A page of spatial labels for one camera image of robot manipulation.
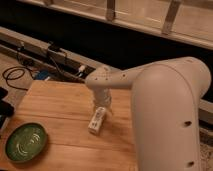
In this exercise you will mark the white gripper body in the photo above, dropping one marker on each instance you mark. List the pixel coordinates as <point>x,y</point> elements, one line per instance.
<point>102,97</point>

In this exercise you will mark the black object at left edge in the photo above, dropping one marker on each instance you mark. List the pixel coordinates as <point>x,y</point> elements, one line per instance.
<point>6,109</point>

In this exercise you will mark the green ceramic bowl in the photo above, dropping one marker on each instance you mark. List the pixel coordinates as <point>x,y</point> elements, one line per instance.
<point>26,142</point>

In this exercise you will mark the metal floor rail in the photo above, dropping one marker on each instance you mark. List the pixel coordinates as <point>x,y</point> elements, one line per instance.
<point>41,48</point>

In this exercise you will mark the white labelled bottle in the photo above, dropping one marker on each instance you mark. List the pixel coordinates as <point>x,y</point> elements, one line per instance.
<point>97,120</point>

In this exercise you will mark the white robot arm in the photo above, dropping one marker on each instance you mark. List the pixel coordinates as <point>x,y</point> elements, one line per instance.
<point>165,97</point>

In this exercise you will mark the black box on rail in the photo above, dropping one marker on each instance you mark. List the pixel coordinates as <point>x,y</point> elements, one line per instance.
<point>53,47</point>

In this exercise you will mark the blue object on floor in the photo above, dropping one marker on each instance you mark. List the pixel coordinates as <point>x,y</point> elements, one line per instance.
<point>42,75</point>

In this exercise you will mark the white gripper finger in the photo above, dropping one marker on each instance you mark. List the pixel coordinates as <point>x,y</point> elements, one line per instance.
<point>94,108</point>
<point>109,109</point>

